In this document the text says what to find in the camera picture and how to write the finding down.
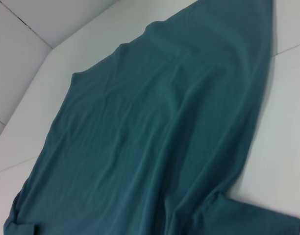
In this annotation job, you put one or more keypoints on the teal t-shirt with FREE print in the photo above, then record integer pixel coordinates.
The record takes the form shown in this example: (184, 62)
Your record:
(140, 122)

